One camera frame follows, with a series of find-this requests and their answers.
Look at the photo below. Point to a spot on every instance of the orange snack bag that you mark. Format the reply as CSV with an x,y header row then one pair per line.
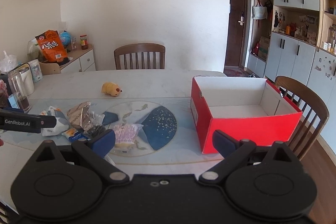
x,y
52,47

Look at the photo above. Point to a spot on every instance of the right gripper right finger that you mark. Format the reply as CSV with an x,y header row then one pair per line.
x,y
235,153

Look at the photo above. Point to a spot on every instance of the blue globe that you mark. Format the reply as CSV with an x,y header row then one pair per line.
x,y
65,38

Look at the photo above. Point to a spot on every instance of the white drawer cabinet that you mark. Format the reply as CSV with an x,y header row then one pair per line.
x,y
80,61

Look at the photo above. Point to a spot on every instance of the brown foil snack bag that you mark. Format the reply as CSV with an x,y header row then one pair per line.
x,y
81,117

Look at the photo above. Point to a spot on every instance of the white patterned mug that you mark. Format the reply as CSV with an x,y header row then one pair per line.
x,y
35,70

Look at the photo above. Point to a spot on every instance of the hanging tote bag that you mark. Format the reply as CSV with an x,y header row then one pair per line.
x,y
259,11

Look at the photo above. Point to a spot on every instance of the red lid jar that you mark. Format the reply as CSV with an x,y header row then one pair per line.
x,y
83,42

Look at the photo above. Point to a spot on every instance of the white electric kettle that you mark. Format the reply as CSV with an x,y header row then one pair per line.
x,y
27,78

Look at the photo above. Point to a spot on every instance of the brown entrance door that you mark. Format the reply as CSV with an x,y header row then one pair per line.
x,y
236,33

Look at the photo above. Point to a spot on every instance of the bag of black seeds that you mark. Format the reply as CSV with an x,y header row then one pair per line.
x,y
94,131

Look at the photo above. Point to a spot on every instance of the yellow plush toy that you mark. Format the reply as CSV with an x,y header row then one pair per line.
x,y
111,89

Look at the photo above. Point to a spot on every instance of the white wall cabinet unit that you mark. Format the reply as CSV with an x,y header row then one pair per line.
x,y
298,48

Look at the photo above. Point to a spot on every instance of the blue white snack packet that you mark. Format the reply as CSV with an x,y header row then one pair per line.
x,y
73,135

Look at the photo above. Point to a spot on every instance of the wooden chair at right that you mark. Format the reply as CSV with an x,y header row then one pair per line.
x,y
315,114

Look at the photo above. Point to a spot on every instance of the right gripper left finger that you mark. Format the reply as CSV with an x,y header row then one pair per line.
x,y
91,154

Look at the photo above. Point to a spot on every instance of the pink pastry packet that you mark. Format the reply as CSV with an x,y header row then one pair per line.
x,y
126,134

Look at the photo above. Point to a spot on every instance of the glass jar with brown liquid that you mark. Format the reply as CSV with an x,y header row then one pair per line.
x,y
18,90

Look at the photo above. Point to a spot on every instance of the red cardboard box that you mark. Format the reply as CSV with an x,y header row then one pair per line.
x,y
244,108

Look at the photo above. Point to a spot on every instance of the wooden chair behind table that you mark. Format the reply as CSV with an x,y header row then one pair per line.
x,y
140,56

